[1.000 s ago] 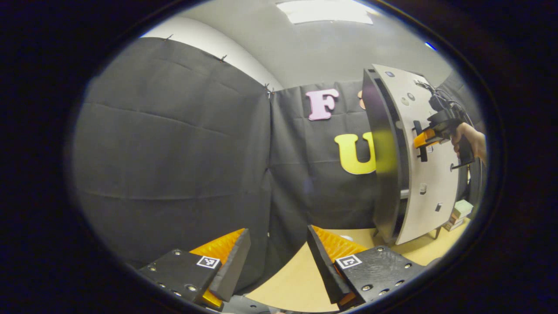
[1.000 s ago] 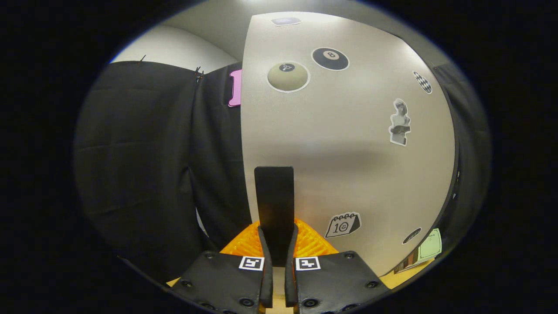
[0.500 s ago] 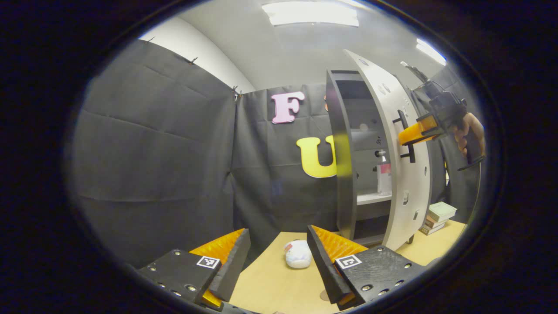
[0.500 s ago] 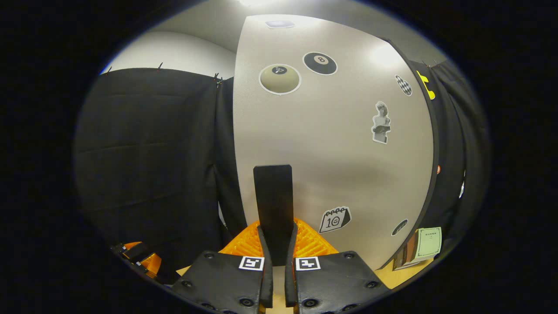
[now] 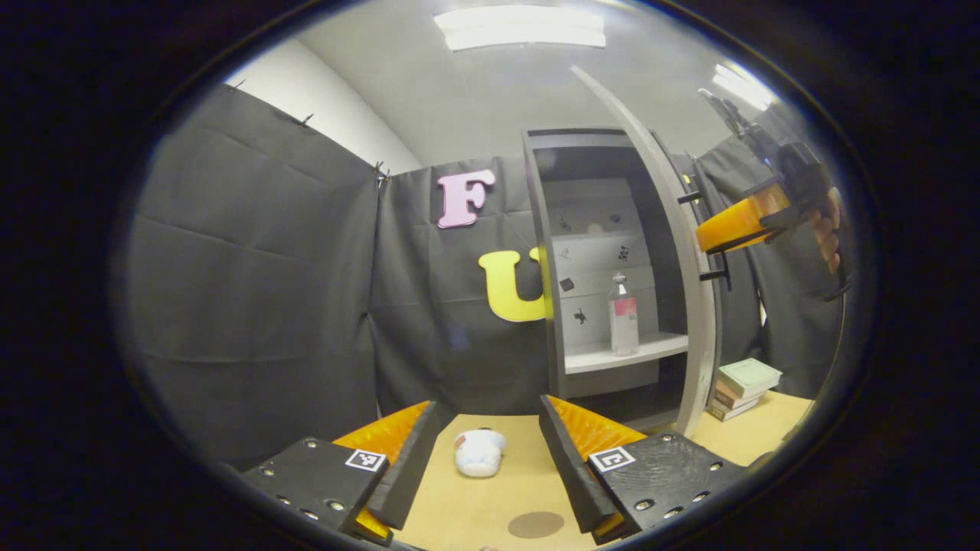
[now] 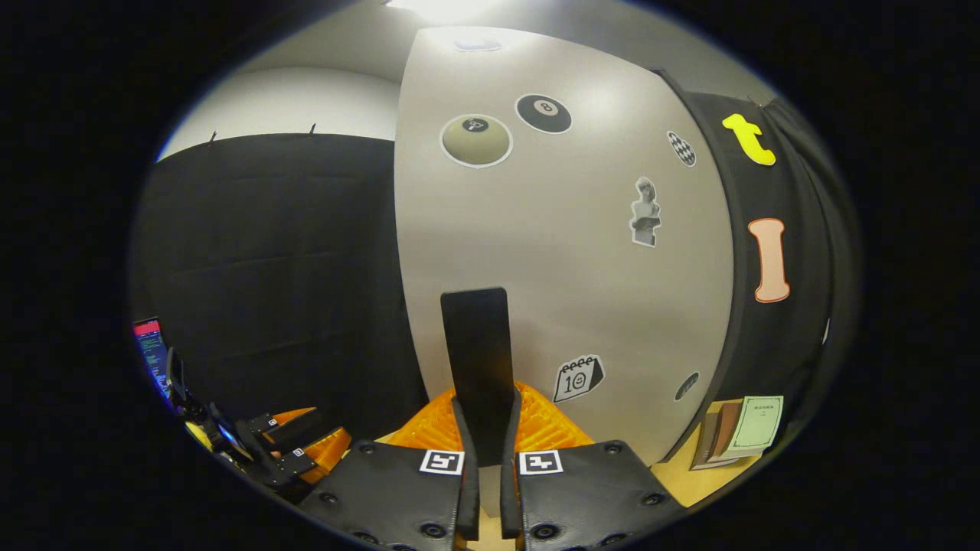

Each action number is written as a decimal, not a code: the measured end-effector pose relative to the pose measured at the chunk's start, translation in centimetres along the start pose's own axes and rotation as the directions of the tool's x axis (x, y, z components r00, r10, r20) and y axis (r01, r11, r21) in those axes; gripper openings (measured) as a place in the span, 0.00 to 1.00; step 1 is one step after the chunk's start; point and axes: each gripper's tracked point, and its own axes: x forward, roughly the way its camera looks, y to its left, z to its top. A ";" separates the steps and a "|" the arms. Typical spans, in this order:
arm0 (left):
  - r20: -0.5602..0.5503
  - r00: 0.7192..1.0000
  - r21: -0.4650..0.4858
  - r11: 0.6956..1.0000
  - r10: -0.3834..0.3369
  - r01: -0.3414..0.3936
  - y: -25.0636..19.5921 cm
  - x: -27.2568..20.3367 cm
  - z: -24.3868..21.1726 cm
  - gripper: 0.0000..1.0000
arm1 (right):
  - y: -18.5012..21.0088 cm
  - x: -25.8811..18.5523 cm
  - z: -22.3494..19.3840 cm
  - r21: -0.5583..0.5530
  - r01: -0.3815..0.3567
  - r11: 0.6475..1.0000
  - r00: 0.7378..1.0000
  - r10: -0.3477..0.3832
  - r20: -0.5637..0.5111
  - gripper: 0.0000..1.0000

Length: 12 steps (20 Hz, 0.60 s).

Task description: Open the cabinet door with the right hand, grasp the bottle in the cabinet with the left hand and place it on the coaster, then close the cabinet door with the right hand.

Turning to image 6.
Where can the grey cabinet door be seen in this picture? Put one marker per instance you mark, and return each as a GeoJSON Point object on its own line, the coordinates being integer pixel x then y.
{"type": "Point", "coordinates": [566, 291]}

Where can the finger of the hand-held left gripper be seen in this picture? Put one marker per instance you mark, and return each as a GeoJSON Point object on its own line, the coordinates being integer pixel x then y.
{"type": "Point", "coordinates": [306, 463]}
{"type": "Point", "coordinates": [279, 428]}

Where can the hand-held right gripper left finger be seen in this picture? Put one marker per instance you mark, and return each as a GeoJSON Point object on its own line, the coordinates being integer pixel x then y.
{"type": "Point", "coordinates": [468, 490]}

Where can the computer monitor screen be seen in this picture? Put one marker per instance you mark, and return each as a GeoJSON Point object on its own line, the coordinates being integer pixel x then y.
{"type": "Point", "coordinates": [149, 344]}

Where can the black backdrop cloth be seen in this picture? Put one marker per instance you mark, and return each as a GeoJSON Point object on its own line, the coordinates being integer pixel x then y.
{"type": "Point", "coordinates": [268, 268]}

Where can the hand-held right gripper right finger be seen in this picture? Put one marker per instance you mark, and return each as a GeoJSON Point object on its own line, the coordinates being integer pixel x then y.
{"type": "Point", "coordinates": [511, 497]}

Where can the brown book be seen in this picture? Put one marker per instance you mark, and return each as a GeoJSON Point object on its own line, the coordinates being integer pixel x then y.
{"type": "Point", "coordinates": [710, 440]}

